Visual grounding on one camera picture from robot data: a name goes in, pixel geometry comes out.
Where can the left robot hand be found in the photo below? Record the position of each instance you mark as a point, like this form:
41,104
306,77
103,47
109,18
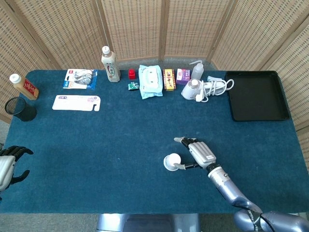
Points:
6,166

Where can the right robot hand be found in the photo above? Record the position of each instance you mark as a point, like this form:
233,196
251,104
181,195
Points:
201,153

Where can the white paper cup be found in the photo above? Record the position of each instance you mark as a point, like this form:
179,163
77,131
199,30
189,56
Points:
170,160

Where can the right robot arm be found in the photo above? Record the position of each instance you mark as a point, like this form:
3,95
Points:
228,188

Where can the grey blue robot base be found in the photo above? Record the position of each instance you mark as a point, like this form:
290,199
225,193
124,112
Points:
148,223

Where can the black mesh pen holder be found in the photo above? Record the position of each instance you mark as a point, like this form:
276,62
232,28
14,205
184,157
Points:
23,111

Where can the white hair dryer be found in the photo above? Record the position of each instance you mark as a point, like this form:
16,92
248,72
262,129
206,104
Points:
189,90

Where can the purple small box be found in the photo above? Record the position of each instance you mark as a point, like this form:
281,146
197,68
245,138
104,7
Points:
182,76

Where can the black plastic tray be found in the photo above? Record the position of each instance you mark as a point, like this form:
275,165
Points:
257,96

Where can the yellow red box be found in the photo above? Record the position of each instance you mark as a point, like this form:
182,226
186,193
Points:
169,79

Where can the brown drink bottle red label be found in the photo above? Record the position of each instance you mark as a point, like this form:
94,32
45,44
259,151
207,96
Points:
26,88

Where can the clear squeeze wash bottle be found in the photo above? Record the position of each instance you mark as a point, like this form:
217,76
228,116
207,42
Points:
197,71

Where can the light blue wet wipes pack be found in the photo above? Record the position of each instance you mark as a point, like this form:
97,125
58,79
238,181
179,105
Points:
150,82

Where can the blue table cloth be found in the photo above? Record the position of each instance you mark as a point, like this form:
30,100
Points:
108,149

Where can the white flat card package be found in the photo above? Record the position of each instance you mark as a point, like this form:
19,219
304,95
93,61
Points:
74,102

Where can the green small packet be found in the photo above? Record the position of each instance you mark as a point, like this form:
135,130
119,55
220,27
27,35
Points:
133,86

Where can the red small block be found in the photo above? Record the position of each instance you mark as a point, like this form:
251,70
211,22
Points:
131,74

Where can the blue blister pack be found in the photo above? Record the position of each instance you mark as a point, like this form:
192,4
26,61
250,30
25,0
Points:
80,79

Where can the milk tea bottle white cap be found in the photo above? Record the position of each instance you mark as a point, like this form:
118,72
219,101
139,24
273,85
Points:
111,68

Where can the bamboo folding screen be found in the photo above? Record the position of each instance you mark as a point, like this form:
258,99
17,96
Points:
60,29

